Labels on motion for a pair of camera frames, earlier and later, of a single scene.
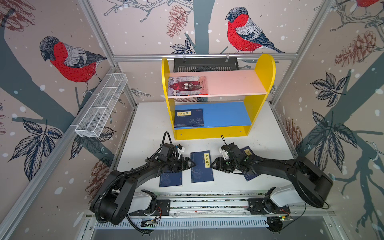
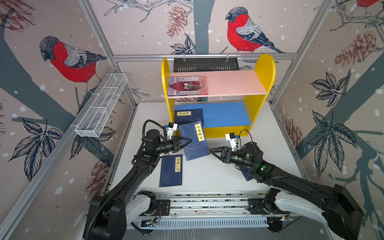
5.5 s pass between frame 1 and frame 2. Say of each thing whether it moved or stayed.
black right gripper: moved
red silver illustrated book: stayed
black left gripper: moved
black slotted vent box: stayed
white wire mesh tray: stayed
